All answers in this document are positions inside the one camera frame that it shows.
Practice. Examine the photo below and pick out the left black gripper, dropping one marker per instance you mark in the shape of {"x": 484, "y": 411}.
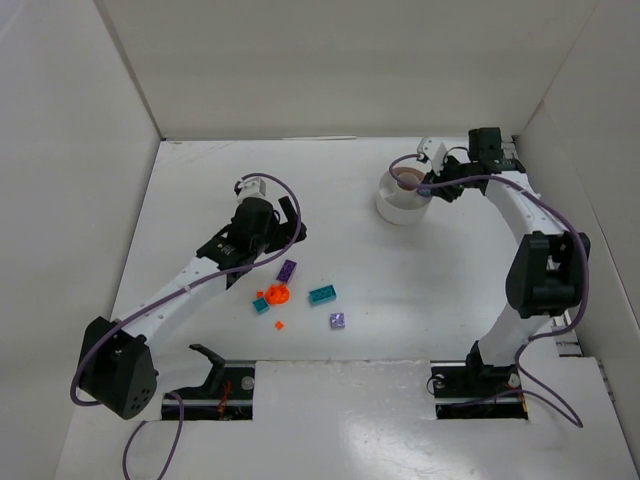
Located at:
{"x": 282, "y": 228}

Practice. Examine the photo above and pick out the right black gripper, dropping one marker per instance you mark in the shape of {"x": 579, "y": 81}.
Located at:
{"x": 447, "y": 179}

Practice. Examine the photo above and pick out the dark purple lego brick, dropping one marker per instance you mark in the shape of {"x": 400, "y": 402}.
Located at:
{"x": 286, "y": 271}

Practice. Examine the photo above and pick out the orange round lego piece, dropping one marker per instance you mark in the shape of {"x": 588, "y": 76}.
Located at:
{"x": 277, "y": 294}

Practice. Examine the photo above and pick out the teal long lego brick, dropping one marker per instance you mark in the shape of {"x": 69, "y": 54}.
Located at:
{"x": 322, "y": 295}

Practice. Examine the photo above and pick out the teal small lego brick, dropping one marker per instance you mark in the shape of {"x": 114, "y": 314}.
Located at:
{"x": 261, "y": 306}

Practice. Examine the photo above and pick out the lavender square lego plate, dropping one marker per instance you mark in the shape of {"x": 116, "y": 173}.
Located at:
{"x": 337, "y": 321}

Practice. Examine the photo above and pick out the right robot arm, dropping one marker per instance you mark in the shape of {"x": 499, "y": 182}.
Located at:
{"x": 546, "y": 277}

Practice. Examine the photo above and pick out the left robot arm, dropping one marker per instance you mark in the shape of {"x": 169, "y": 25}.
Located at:
{"x": 116, "y": 367}

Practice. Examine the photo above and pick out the white round divided container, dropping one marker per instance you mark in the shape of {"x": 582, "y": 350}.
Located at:
{"x": 398, "y": 205}

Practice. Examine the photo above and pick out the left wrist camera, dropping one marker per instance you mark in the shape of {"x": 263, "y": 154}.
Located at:
{"x": 253, "y": 187}

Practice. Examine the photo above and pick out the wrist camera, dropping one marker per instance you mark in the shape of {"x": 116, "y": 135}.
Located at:
{"x": 432, "y": 150}
{"x": 253, "y": 187}

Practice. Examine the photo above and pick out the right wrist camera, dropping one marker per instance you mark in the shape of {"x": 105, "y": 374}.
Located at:
{"x": 432, "y": 150}

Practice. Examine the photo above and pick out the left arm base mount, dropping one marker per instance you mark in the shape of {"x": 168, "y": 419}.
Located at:
{"x": 226, "y": 394}

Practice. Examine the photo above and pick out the aluminium rail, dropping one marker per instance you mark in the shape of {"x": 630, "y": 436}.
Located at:
{"x": 548, "y": 276}

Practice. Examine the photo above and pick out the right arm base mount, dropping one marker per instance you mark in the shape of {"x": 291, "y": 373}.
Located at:
{"x": 460, "y": 396}

